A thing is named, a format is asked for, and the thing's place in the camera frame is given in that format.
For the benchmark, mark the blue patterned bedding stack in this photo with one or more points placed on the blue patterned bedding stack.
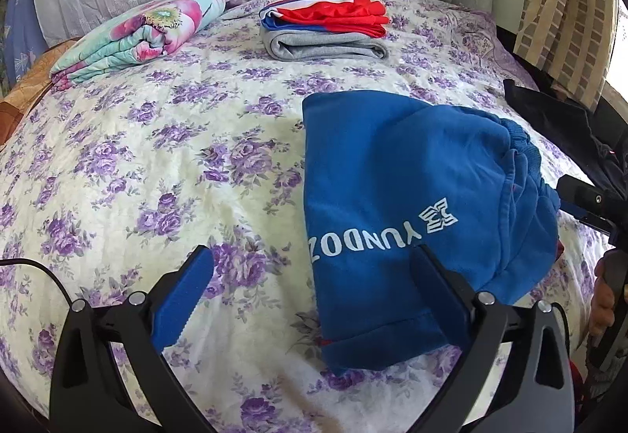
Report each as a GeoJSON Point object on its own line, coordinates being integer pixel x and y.
{"type": "Point", "coordinates": [21, 41]}

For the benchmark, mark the orange brown pillow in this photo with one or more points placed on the orange brown pillow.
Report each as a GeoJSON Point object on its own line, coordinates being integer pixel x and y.
{"type": "Point", "coordinates": [30, 89]}

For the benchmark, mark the folded grey garment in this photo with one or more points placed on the folded grey garment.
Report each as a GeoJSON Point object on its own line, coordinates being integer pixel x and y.
{"type": "Point", "coordinates": [289, 45]}

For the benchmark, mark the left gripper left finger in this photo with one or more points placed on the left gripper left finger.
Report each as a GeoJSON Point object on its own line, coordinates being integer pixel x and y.
{"type": "Point", "coordinates": [88, 394]}

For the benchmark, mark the purple floral bedspread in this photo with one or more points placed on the purple floral bedspread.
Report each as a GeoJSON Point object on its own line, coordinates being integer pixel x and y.
{"type": "Point", "coordinates": [108, 185]}

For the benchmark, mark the checkered beige curtain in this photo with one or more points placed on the checkered beige curtain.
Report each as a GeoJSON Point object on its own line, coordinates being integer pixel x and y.
{"type": "Point", "coordinates": [572, 42]}

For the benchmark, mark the folded floral blanket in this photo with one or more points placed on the folded floral blanket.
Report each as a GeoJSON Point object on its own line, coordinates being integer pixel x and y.
{"type": "Point", "coordinates": [147, 32]}

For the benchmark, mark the right hand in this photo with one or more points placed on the right hand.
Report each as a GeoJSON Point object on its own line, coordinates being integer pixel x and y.
{"type": "Point", "coordinates": [602, 303]}

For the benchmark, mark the blue and red pants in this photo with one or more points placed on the blue and red pants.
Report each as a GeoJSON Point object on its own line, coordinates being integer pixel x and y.
{"type": "Point", "coordinates": [385, 173]}

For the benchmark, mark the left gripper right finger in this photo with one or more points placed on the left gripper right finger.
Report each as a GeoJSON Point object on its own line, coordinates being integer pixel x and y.
{"type": "Point", "coordinates": [535, 391]}

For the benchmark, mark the black garment on bed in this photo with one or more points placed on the black garment on bed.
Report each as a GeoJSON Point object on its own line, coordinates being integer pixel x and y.
{"type": "Point", "coordinates": [568, 127]}

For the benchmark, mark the folded red blue garment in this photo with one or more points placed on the folded red blue garment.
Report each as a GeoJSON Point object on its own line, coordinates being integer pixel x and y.
{"type": "Point", "coordinates": [366, 17]}

